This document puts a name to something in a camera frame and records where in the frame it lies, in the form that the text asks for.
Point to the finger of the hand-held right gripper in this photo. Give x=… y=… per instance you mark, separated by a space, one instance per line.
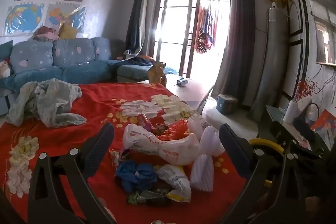
x=282 y=133

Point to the grey crumpled cloth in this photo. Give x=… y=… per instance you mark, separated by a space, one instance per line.
x=47 y=98

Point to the white ribbed vase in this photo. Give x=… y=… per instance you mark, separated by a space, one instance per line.
x=290 y=112

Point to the red floral blanket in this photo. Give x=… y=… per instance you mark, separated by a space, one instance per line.
x=92 y=108

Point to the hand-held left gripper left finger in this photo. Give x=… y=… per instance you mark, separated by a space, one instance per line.
x=101 y=142

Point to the hanging laundry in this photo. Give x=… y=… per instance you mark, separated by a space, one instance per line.
x=206 y=29

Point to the red berry branches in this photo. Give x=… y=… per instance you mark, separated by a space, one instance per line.
x=305 y=87

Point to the pink snack packet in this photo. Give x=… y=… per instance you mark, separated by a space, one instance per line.
x=146 y=121

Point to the world map poster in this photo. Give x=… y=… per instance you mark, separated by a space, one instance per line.
x=25 y=19

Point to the dark coffee table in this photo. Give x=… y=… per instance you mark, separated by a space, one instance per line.
x=189 y=94

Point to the yellow trash bin black liner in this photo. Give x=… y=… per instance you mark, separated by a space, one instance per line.
x=265 y=142

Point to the wall television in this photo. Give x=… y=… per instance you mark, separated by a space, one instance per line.
x=325 y=29

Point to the pile of clothes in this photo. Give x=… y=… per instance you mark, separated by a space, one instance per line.
x=44 y=33

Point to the blue heart-print sofa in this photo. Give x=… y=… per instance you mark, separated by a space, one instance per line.
x=71 y=53

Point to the yellow cushion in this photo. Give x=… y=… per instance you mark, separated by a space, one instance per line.
x=68 y=31

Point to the country map poster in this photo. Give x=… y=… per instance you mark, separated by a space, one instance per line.
x=56 y=16

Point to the white plastic bag red print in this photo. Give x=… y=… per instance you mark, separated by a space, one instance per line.
x=147 y=142

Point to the crumpled white yellow wrapper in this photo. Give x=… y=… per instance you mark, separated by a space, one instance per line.
x=173 y=179

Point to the glass-top television stand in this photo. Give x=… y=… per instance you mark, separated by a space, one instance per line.
x=273 y=113

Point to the blue crumpled cloth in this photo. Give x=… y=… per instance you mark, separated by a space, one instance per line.
x=136 y=174

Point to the grey curtain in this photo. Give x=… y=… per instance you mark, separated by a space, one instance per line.
x=240 y=29

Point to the dark clothes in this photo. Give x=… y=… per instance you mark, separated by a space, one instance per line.
x=136 y=60

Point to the stuffed toy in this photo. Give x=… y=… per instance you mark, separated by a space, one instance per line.
x=4 y=69

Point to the grey standing air conditioner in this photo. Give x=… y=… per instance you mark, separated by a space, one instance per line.
x=273 y=56

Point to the brown paper bag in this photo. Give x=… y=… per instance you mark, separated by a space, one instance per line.
x=157 y=73

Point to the dark green snack wrapper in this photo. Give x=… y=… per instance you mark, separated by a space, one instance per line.
x=147 y=197

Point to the dark blue curtain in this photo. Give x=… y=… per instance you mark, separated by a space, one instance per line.
x=135 y=19

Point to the black remote control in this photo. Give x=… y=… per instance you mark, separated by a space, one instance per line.
x=182 y=81

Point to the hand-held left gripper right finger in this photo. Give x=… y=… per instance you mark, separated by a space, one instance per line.
x=233 y=148

